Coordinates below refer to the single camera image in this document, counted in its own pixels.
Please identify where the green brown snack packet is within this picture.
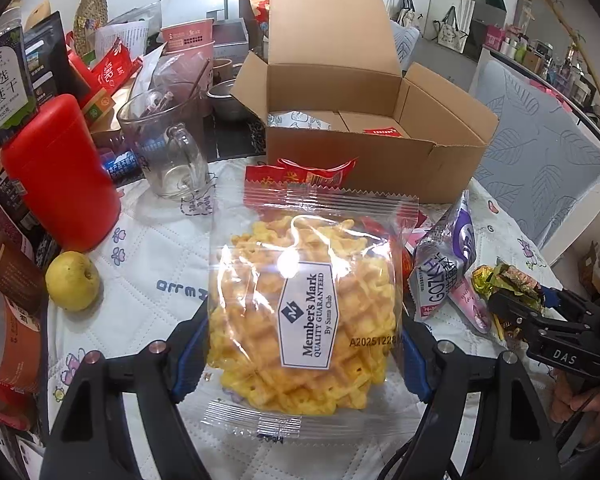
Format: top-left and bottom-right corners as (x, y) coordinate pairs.
(471, 262), (544, 312)

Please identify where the silver purple snack bag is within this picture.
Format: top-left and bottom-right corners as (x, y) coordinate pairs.
(408, 190), (476, 321)

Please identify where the clear waffle cookie bag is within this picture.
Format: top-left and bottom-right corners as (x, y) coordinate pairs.
(200, 182), (418, 440)

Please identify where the red long snack packet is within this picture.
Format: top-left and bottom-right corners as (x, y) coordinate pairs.
(364, 127), (402, 138)

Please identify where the large red candy bag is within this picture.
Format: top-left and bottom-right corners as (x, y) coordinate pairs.
(245, 158), (356, 188)

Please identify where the white bread print snack bag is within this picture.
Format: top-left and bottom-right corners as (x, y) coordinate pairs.
(268, 110), (332, 130)

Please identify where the yellow green fruit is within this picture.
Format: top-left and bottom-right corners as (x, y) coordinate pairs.
(45, 252), (102, 312)

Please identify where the red plastic canister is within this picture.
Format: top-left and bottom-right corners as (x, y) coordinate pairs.
(1, 94), (121, 252)

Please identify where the open cardboard box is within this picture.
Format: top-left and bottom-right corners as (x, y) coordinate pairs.
(232, 0), (498, 204)

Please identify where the glass mug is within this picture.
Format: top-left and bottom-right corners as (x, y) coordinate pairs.
(117, 82), (209, 200)

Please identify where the clear jar dark label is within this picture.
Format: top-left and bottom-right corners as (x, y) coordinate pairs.
(0, 20), (38, 148)

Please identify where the black standing pouch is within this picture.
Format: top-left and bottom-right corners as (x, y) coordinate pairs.
(24, 11), (88, 106)

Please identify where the red foil packet upright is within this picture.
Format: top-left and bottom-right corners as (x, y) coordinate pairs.
(91, 38), (143, 96)

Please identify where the pink paper cup stack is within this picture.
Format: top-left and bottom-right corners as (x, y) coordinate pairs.
(152, 18), (214, 90)

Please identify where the woven round mat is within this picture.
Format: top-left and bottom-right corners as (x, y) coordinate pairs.
(72, 0), (108, 56)

